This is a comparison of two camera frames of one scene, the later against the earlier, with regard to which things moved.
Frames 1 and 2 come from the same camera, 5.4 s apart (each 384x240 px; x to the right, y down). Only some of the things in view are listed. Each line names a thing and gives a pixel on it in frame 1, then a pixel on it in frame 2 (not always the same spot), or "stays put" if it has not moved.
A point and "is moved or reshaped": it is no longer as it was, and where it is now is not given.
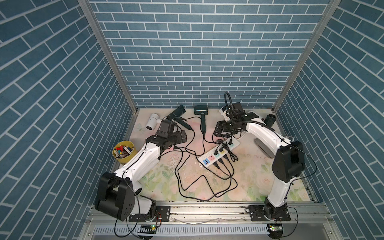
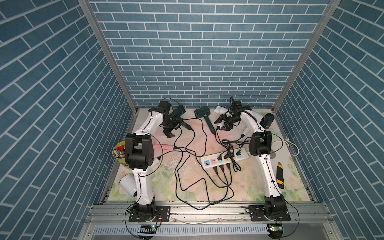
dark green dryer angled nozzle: (177, 115) stays put
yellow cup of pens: (124, 151) stays put
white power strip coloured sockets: (210, 157) to (213, 161)
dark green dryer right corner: (269, 120) stays put
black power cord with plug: (216, 168) is moved or reshaped
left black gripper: (179, 140) to (168, 132)
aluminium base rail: (207, 220) stays put
